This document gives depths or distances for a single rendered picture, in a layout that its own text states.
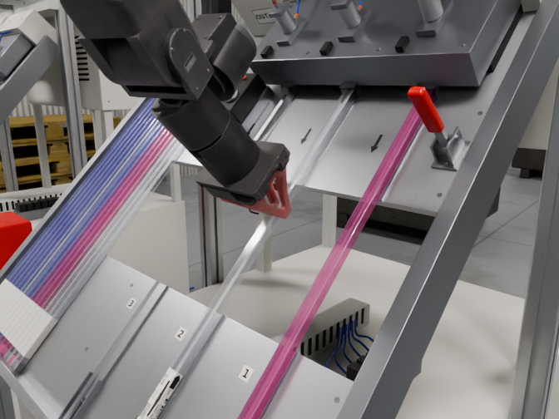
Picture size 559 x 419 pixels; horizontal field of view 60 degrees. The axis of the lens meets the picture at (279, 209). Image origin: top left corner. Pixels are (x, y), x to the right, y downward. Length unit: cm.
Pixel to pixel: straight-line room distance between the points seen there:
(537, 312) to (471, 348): 27
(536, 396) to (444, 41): 50
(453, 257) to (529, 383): 36
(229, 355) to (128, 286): 22
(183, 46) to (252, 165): 15
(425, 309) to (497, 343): 58
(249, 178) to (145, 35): 18
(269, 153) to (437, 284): 21
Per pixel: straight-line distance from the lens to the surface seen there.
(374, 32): 65
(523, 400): 82
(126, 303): 67
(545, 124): 83
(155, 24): 40
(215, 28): 49
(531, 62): 59
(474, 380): 91
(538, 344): 78
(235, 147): 48
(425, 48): 58
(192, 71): 42
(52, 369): 72
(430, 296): 46
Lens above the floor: 110
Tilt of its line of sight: 15 degrees down
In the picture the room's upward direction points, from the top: straight up
